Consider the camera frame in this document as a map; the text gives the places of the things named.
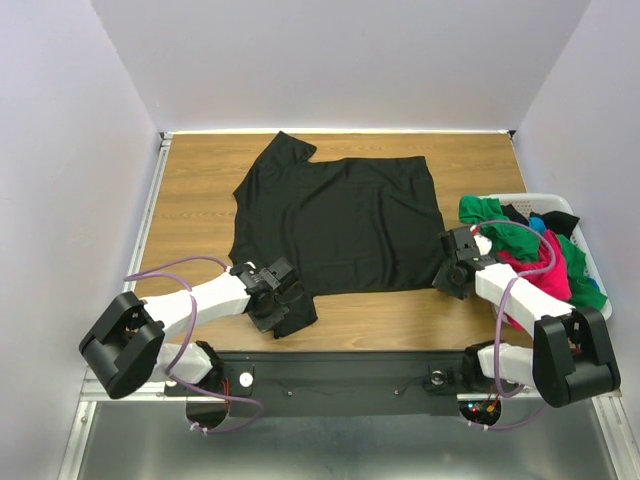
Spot pink t shirt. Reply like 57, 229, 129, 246
497, 231, 571, 302

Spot white laundry basket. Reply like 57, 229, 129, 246
484, 193, 612, 319

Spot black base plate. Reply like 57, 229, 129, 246
164, 350, 521, 418

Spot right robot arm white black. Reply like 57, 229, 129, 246
433, 227, 621, 408

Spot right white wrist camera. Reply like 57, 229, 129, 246
470, 225, 492, 256

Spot black t shirt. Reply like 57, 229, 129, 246
501, 204, 580, 238
229, 132, 444, 338

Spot blue t shirt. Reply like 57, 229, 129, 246
529, 216, 547, 235

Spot green t shirt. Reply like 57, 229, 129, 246
458, 196, 607, 310

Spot aluminium frame rail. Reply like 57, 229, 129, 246
59, 132, 174, 480

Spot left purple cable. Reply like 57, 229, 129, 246
123, 255, 265, 435

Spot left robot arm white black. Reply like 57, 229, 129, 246
79, 258, 305, 400

